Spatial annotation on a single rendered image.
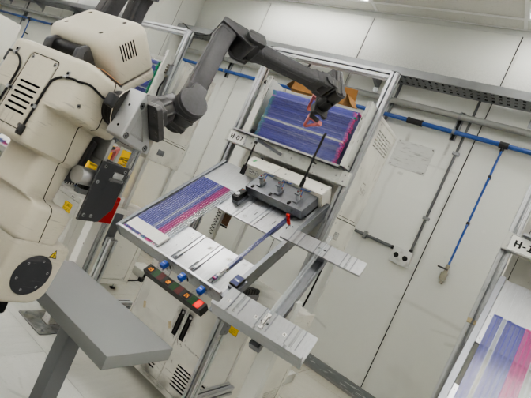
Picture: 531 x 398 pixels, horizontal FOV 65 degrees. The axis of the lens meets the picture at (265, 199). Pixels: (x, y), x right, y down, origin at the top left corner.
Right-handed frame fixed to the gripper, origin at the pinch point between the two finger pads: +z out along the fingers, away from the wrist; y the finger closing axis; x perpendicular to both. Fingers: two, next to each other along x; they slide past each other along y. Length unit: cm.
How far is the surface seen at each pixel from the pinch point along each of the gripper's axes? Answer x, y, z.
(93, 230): -43, 36, 120
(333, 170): 30.5, 1.0, 16.1
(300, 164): 20.8, -4.2, 30.4
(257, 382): 21, 98, 29
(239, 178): 5, 0, 61
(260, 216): 12, 27, 41
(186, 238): -13, 47, 55
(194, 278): -9, 67, 41
